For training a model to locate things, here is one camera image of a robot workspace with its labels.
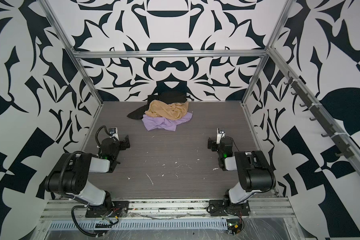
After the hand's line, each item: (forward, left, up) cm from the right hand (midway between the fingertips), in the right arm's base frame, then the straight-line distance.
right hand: (219, 136), depth 95 cm
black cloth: (+34, +34, +2) cm, 48 cm away
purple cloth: (+13, +41, -2) cm, 43 cm away
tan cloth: (+21, +27, 0) cm, 34 cm away
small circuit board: (-45, -1, -6) cm, 46 cm away
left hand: (0, +62, +4) cm, 62 cm away
